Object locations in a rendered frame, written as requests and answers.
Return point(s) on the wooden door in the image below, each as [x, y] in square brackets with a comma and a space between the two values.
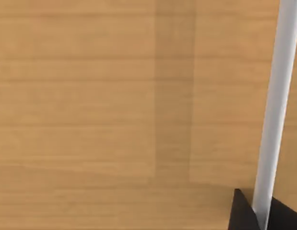
[90, 107]

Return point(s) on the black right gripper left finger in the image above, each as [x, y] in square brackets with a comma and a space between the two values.
[241, 213]

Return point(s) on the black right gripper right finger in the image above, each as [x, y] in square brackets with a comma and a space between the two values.
[285, 215]

